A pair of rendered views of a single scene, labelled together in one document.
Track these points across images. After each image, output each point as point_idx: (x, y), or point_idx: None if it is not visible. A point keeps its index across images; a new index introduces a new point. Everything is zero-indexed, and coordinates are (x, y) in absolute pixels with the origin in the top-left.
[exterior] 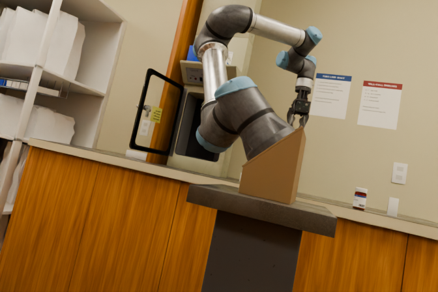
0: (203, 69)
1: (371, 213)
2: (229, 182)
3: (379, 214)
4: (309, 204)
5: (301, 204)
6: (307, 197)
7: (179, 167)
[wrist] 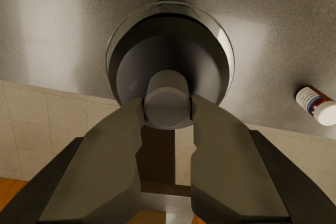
0: None
1: (298, 132)
2: (60, 89)
3: (312, 129)
4: (180, 207)
5: (169, 223)
6: (227, 30)
7: None
